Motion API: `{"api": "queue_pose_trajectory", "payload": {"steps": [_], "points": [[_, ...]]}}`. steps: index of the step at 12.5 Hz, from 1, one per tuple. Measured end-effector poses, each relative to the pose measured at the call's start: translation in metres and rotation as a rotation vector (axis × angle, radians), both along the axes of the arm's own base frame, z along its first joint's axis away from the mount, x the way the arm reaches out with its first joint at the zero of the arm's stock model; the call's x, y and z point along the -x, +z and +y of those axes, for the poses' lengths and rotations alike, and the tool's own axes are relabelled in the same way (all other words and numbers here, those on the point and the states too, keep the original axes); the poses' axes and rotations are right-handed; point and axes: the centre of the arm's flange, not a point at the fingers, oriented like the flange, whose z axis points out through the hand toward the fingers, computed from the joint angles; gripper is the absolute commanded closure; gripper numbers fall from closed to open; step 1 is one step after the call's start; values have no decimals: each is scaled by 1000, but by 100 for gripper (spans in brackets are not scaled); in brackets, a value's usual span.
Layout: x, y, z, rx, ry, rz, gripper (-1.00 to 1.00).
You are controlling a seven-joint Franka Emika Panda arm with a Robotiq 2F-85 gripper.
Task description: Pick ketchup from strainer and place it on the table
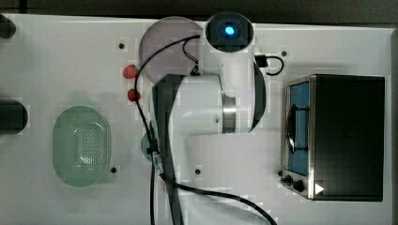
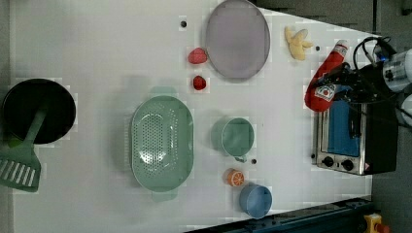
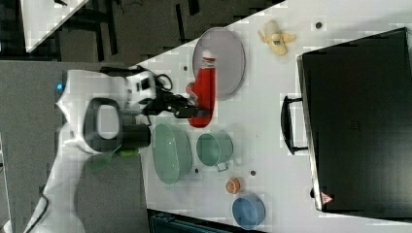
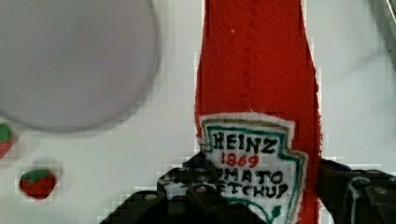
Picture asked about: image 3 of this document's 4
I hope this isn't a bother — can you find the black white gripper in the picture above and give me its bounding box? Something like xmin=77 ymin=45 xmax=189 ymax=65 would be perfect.
xmin=124 ymin=66 xmax=210 ymax=124

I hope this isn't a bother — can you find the red plush ketchup bottle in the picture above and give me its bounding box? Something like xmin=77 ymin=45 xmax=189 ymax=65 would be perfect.
xmin=189 ymin=50 xmax=216 ymax=128

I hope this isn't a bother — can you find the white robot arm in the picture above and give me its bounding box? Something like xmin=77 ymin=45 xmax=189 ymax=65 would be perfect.
xmin=23 ymin=65 xmax=211 ymax=233

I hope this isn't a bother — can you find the green oval strainer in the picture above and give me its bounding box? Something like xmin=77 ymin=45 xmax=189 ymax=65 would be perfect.
xmin=152 ymin=123 xmax=192 ymax=184

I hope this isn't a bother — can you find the lavender oval plate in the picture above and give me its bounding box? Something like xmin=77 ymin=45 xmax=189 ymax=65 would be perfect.
xmin=192 ymin=27 xmax=246 ymax=100

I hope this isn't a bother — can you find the orange slice toy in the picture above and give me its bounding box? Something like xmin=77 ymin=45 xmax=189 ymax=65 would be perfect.
xmin=225 ymin=178 xmax=241 ymax=194

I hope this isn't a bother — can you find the yellow plush banana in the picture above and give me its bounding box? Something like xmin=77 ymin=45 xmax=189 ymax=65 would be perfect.
xmin=257 ymin=19 xmax=296 ymax=56

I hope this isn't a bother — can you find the blue bowl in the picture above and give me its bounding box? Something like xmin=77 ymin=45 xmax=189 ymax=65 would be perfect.
xmin=231 ymin=193 xmax=266 ymax=230

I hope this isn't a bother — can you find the white side table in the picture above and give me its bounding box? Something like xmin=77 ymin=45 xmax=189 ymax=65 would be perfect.
xmin=19 ymin=0 xmax=89 ymax=52

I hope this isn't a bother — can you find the black toaster oven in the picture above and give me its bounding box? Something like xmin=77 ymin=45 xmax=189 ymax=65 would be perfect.
xmin=296 ymin=27 xmax=412 ymax=222

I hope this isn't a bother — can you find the black cylinder post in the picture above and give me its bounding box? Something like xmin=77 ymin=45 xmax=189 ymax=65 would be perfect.
xmin=122 ymin=123 xmax=152 ymax=149
xmin=99 ymin=66 xmax=136 ymax=77

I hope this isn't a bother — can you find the green pot with handle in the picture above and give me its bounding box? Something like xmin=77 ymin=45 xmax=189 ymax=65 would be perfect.
xmin=196 ymin=131 xmax=233 ymax=172

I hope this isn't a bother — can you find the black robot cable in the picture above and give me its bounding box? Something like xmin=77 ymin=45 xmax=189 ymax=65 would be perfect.
xmin=25 ymin=192 xmax=50 ymax=233

